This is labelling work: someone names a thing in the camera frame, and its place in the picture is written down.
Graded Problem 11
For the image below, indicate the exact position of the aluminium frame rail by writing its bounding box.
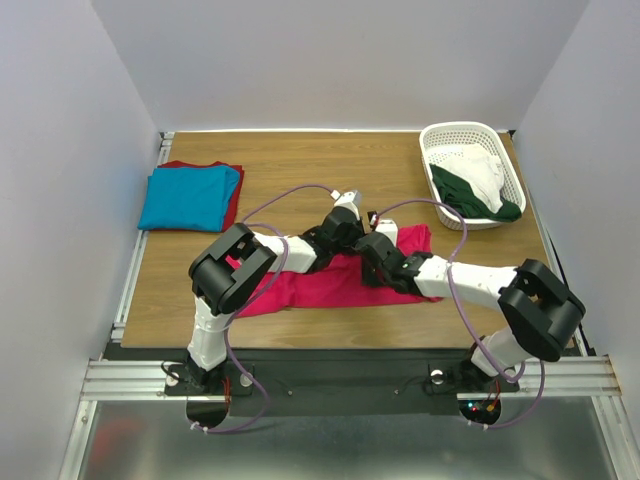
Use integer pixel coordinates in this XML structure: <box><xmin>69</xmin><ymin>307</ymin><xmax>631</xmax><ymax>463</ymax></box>
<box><xmin>61</xmin><ymin>132</ymin><xmax>620</xmax><ymax>479</ymax></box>

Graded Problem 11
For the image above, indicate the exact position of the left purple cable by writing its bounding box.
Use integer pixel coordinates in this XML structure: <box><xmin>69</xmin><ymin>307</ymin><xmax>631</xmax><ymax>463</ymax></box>
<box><xmin>187</xmin><ymin>184</ymin><xmax>341</xmax><ymax>435</ymax></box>

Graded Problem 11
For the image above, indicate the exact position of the blue folded t-shirt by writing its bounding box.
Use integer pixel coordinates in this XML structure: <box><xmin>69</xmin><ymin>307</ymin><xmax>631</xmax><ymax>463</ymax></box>
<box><xmin>137</xmin><ymin>164</ymin><xmax>240</xmax><ymax>232</ymax></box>

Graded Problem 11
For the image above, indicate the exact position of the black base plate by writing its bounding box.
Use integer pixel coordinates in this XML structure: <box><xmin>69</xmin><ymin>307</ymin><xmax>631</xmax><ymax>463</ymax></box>
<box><xmin>164</xmin><ymin>347</ymin><xmax>521</xmax><ymax>419</ymax></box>

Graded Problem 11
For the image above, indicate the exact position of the dark green t-shirt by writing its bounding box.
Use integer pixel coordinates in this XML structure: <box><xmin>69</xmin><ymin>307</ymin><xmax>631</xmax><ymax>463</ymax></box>
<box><xmin>430</xmin><ymin>165</ymin><xmax>522</xmax><ymax>223</ymax></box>

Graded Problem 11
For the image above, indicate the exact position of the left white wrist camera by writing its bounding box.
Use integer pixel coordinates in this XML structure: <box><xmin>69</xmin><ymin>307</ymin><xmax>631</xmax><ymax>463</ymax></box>
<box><xmin>330</xmin><ymin>190</ymin><xmax>362</xmax><ymax>209</ymax></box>

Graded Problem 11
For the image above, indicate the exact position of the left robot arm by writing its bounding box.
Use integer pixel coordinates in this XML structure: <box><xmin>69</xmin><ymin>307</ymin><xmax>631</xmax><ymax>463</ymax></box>
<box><xmin>186</xmin><ymin>202</ymin><xmax>364</xmax><ymax>394</ymax></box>

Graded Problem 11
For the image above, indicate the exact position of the pink t-shirt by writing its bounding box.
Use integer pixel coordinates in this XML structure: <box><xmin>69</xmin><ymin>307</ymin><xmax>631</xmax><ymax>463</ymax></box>
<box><xmin>239</xmin><ymin>254</ymin><xmax>425</xmax><ymax>317</ymax></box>

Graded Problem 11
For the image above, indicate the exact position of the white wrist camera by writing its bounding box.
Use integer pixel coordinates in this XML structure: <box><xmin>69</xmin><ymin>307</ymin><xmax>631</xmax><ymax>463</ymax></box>
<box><xmin>368</xmin><ymin>211</ymin><xmax>399</xmax><ymax>246</ymax></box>
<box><xmin>330</xmin><ymin>190</ymin><xmax>362</xmax><ymax>209</ymax></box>

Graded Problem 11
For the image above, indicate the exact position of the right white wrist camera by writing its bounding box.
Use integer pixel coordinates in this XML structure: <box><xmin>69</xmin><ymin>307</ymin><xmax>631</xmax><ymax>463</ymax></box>
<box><xmin>368</xmin><ymin>211</ymin><xmax>399</xmax><ymax>246</ymax></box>

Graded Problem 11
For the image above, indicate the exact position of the white plastic basket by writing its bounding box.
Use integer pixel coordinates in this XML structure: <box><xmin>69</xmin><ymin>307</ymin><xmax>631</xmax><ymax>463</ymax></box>
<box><xmin>419</xmin><ymin>121</ymin><xmax>526</xmax><ymax>230</ymax></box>

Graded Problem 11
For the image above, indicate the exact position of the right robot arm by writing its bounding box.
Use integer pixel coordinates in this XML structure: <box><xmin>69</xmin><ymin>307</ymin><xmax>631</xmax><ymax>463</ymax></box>
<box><xmin>354</xmin><ymin>232</ymin><xmax>586</xmax><ymax>390</ymax></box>

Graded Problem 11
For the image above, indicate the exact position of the dark red folded t-shirt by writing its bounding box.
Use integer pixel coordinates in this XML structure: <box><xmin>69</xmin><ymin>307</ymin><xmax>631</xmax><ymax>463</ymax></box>
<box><xmin>158</xmin><ymin>159</ymin><xmax>246</xmax><ymax>232</ymax></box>

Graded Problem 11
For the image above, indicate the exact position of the white t-shirt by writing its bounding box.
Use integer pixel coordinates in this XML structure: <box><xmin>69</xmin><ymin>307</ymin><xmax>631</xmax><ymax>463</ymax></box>
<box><xmin>438</xmin><ymin>144</ymin><xmax>505</xmax><ymax>213</ymax></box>

